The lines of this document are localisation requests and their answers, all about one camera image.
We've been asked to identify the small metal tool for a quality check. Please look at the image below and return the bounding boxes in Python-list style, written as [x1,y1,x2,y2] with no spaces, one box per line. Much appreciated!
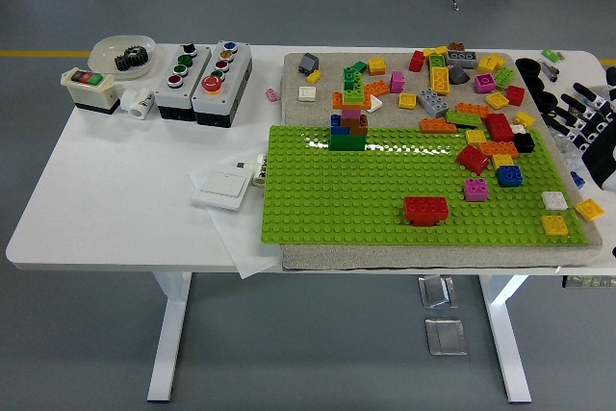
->
[537,59,561,83]

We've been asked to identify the long yellow brick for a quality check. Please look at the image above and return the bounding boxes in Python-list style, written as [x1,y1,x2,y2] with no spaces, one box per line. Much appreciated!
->
[430,65,452,96]

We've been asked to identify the white paper sheet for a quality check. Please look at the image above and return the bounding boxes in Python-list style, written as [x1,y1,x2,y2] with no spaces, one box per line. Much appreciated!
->
[187,165,285,281]

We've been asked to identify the long green brick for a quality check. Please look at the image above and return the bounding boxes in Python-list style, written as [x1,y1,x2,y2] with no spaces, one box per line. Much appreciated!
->
[445,111,485,130]

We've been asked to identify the light grey brick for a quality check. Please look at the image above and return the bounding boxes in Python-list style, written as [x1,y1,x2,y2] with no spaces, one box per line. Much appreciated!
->
[417,87,451,118]

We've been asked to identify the black brick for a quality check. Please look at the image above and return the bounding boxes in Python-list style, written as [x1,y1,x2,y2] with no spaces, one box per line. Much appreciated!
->
[513,131,536,155]

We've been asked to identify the four-button emergency stop box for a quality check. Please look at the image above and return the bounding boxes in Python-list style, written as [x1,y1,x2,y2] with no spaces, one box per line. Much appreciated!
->
[191,39,254,129]

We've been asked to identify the clear plastic bag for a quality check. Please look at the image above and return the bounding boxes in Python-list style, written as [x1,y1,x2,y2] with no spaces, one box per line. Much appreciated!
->
[551,131,588,172]

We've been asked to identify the three-button control box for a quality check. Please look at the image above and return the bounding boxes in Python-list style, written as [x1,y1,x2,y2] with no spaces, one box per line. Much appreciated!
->
[153,42,213,122]

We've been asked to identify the long red brick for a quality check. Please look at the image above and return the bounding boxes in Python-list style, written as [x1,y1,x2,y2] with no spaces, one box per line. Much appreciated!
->
[402,195,449,222]
[483,113,515,143]

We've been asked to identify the white plastic bowl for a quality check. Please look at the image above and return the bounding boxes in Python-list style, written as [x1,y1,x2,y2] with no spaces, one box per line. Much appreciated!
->
[88,34,158,81]

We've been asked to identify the beige red-green switch box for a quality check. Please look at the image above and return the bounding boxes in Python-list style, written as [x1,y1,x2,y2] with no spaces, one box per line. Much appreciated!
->
[61,66,121,116]

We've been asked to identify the green studded baseplate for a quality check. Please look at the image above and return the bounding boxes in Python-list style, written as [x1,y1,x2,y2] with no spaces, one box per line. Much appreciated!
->
[261,124,589,246]

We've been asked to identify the long grey brick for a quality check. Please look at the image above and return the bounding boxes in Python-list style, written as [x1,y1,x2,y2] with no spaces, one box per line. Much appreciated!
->
[446,50,479,69]

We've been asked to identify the white table leg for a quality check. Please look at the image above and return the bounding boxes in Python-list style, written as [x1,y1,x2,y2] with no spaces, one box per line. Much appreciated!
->
[478,274,533,404]
[146,270,193,402]

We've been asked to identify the grey-brown mat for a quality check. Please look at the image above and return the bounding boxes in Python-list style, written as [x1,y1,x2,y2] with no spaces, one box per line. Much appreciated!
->
[280,50,605,273]

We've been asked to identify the lime green brick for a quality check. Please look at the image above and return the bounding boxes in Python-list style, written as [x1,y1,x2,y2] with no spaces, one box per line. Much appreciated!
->
[494,66,518,90]

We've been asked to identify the red sloped brick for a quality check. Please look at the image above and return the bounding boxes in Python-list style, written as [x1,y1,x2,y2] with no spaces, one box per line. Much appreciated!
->
[455,144,491,176]

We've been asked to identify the silver floor plate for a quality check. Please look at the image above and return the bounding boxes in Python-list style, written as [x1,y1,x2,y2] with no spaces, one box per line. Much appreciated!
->
[417,274,458,309]
[423,318,468,357]

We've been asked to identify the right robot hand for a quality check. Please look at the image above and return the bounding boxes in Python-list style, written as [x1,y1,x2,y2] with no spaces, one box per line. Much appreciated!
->
[551,82,616,193]

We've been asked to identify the white wall switch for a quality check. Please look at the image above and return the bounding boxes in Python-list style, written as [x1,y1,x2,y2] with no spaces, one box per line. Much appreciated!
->
[191,166,255,213]

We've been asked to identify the multicoloured brick tower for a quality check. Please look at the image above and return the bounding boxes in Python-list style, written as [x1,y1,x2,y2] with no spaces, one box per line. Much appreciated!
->
[328,64,372,152]

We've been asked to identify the white pipe tee fitting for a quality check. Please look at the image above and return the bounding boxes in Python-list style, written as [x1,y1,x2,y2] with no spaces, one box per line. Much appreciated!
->
[118,87,156,119]

